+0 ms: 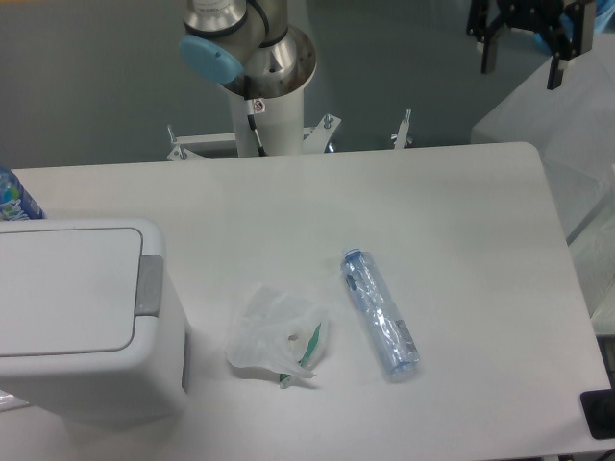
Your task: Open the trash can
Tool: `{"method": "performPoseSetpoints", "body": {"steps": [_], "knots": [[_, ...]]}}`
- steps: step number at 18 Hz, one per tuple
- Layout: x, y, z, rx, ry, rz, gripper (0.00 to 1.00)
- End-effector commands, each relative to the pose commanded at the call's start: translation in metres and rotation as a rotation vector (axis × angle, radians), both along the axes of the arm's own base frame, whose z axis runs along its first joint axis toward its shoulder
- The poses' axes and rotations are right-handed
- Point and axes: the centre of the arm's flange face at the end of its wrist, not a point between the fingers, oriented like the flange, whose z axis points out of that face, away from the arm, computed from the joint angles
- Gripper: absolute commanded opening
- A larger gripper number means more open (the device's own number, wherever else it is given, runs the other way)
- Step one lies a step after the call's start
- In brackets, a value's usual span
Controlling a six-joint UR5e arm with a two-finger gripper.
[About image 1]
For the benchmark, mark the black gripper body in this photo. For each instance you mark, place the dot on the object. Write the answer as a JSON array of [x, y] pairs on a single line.
[[565, 27]]

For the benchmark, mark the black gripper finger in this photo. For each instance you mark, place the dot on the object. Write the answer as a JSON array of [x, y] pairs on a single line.
[[556, 73], [489, 53]]

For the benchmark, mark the silver robot arm blue cap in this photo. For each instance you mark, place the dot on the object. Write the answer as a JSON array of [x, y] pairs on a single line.
[[250, 48]]

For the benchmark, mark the white trash can body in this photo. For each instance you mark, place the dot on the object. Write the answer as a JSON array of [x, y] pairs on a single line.
[[146, 379]]

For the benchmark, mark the white trash can lid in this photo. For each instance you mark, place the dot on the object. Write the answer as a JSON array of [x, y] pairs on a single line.
[[68, 291]]

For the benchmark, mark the crushed clear plastic bottle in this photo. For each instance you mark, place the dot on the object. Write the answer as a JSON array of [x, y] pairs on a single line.
[[385, 325]]

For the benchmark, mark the black device at table edge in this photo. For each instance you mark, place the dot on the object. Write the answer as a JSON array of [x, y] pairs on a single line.
[[598, 409]]

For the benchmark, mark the crumpled clear plastic bag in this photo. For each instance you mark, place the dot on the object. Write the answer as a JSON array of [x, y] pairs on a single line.
[[271, 332]]

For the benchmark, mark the green plastic strip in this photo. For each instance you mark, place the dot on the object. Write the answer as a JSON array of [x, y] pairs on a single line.
[[285, 379]]

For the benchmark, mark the grey lid push button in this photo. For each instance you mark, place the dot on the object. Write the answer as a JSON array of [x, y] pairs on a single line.
[[149, 286]]

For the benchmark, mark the blue labelled water bottle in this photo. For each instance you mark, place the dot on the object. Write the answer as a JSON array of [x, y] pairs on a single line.
[[17, 204]]

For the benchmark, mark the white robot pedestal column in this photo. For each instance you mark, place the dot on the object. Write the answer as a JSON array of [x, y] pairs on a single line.
[[279, 122]]

